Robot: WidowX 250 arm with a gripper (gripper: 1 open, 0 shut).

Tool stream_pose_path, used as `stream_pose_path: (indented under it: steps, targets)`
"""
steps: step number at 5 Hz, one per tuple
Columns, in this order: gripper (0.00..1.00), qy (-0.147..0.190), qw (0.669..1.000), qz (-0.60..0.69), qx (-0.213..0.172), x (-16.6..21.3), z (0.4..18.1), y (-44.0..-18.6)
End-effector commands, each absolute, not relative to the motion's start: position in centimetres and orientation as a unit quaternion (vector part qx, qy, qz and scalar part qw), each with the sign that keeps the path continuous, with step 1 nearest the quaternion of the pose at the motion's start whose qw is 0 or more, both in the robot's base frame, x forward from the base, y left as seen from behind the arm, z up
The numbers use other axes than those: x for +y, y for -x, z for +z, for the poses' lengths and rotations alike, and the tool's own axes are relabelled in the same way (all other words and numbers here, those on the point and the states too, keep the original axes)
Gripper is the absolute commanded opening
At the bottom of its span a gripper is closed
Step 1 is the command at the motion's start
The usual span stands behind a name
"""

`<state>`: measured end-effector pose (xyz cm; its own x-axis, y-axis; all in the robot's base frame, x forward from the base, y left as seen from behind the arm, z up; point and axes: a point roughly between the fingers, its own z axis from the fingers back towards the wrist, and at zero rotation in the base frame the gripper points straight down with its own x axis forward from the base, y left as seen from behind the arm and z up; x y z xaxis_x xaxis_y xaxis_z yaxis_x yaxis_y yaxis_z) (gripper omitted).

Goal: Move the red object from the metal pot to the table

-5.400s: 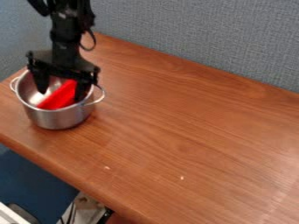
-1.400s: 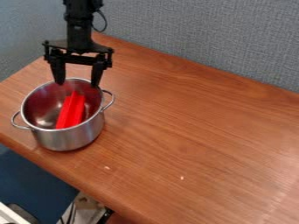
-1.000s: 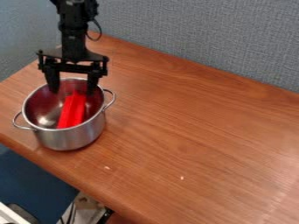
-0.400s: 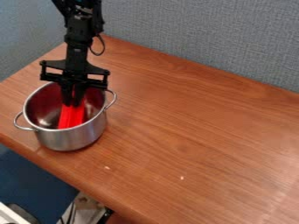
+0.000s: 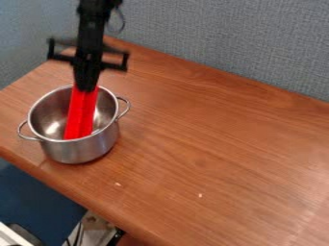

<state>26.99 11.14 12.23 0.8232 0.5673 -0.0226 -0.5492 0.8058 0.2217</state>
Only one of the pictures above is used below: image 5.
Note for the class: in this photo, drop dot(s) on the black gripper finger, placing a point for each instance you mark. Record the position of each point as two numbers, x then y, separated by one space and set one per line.
93 74
80 73

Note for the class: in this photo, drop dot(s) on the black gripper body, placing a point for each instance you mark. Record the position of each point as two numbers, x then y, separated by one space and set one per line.
90 48

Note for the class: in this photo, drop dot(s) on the red rectangular block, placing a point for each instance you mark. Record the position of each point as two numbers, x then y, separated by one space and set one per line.
81 113

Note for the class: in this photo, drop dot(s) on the stainless steel pot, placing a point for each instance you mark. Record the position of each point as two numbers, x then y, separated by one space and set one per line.
46 123

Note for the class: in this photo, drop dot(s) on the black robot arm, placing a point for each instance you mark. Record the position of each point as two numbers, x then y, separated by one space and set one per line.
96 10

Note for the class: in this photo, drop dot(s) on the white object at corner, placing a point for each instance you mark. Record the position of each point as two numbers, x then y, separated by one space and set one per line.
10 238

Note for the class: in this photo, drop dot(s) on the metal table leg frame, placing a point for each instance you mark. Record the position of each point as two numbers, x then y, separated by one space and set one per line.
94 232

